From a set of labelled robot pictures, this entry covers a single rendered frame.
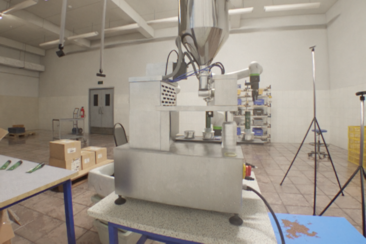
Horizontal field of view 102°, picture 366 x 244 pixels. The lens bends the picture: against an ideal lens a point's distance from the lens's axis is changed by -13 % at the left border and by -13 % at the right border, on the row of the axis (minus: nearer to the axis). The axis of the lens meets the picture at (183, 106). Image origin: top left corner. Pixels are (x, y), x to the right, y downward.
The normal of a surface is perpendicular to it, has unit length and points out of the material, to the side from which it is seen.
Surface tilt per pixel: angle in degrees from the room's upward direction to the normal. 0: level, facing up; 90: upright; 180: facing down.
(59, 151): 90
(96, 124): 90
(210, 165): 90
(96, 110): 90
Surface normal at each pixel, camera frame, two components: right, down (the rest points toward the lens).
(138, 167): -0.27, 0.00
